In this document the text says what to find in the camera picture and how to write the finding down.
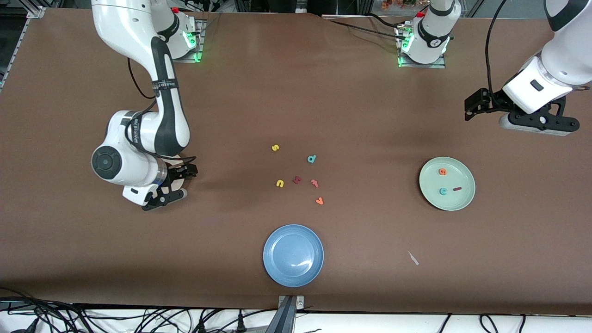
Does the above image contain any light green round plate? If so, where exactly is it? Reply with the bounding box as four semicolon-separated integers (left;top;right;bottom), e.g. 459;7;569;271
419;157;476;211

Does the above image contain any blue round plate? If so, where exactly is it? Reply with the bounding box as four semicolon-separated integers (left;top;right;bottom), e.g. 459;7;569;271
263;224;324;288

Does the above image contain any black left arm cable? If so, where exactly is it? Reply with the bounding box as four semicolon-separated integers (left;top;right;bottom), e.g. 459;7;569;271
485;0;509;95

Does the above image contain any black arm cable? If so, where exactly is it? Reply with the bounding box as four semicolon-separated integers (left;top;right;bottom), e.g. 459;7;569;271
485;0;509;95
127;58;198;163

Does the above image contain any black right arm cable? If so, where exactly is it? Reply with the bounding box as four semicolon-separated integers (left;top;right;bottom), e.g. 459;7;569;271
127;58;198;163

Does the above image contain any black table cable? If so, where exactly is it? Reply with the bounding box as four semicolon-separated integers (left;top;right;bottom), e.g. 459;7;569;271
331;13;403;38

